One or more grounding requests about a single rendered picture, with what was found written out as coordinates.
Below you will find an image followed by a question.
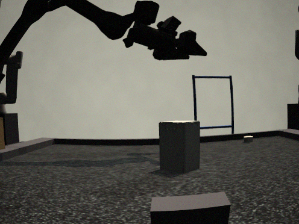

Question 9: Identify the white short cylinder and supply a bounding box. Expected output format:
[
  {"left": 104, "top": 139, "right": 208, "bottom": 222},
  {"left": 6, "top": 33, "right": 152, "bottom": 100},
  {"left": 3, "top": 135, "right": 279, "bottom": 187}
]
[{"left": 244, "top": 136, "right": 253, "bottom": 143}]

